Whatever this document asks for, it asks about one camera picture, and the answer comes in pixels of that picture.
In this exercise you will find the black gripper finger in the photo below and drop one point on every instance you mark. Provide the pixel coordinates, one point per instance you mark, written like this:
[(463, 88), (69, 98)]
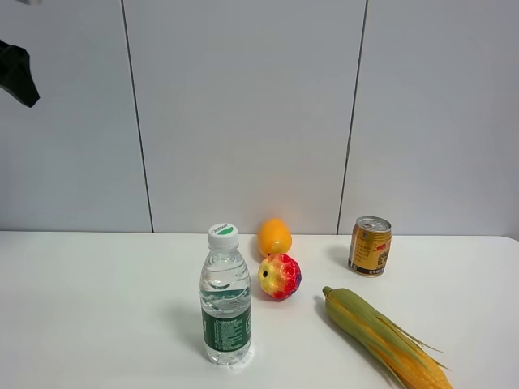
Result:
[(15, 74)]

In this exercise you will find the red yellow toy apple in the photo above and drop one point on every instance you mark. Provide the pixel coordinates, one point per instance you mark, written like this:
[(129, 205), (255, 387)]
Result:
[(279, 276)]

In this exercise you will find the clear plastic water bottle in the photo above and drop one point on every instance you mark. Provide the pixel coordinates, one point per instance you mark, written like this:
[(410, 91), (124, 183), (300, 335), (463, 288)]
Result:
[(225, 297)]

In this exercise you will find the orange toy mango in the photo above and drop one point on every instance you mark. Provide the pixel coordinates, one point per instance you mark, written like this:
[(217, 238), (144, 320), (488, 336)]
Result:
[(274, 237)]

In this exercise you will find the gold energy drink can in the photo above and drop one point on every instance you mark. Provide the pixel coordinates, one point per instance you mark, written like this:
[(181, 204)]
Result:
[(370, 246)]

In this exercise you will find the toy corn cob with husk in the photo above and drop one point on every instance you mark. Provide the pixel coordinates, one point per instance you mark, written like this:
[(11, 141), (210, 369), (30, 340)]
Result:
[(400, 353)]

